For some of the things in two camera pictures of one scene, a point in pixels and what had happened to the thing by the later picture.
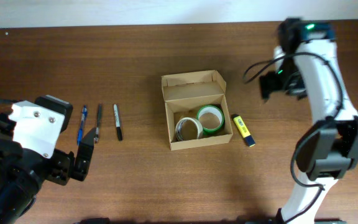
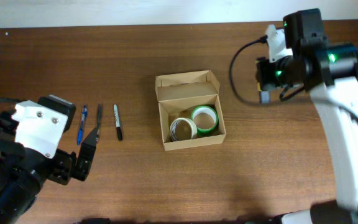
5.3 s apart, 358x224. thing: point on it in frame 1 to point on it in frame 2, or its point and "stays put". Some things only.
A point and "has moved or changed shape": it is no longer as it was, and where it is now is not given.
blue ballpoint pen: x=84 y=112 stays put
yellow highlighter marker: x=243 y=130 has moved or changed shape
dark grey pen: x=99 y=117 stays put
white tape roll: x=178 y=129 has moved or changed shape
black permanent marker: x=117 y=122 stays put
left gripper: x=60 y=168 stays put
